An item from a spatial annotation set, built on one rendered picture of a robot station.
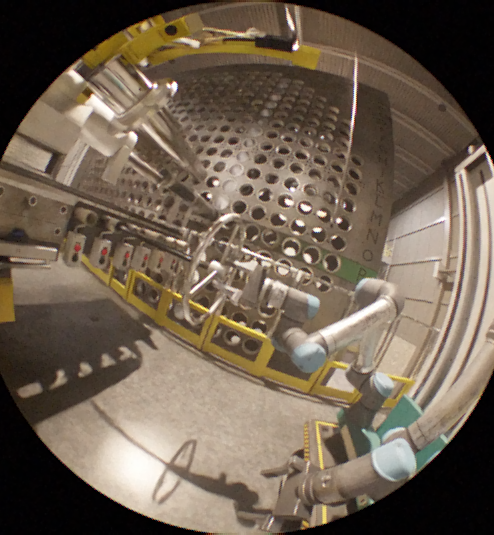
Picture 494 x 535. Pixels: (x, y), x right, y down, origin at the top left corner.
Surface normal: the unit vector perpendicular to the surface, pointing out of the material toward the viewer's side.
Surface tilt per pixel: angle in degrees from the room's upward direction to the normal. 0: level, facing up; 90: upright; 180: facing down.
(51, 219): 90
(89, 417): 0
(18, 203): 90
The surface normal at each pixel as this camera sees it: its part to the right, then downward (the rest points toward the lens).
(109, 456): 0.36, -0.93
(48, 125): 0.91, 0.36
